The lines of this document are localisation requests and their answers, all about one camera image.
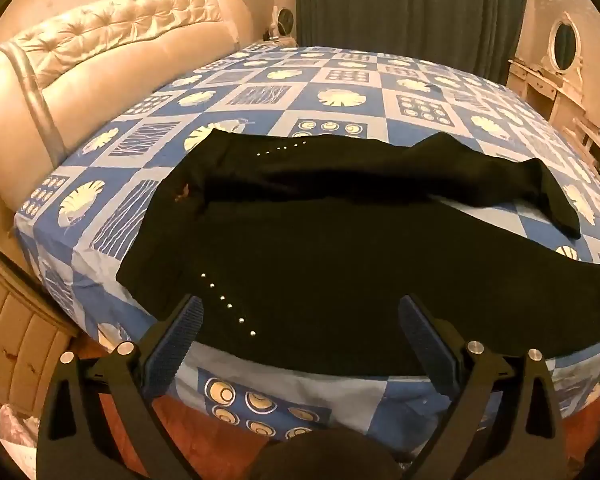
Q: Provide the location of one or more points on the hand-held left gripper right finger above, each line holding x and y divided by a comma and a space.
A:
427, 345

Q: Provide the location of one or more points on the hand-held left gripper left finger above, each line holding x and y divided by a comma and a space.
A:
175, 345

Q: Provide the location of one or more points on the black pants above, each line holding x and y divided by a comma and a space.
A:
330, 260

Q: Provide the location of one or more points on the person's dark clothing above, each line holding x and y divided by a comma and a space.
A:
335, 455

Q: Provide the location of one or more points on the cream panelled nightstand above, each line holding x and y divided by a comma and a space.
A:
20, 340

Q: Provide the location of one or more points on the pale pink cloth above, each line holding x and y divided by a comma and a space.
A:
15, 427

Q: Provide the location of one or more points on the blue patterned bed sheet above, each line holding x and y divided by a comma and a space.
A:
350, 95

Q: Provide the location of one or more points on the cream tufted headboard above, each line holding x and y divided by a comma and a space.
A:
105, 75

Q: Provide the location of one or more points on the white dressing table with mirror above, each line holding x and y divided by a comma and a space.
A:
545, 85

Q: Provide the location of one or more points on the dark teal curtain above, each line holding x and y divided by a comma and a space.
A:
405, 10

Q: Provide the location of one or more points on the round dark bedside object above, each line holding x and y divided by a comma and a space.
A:
284, 22

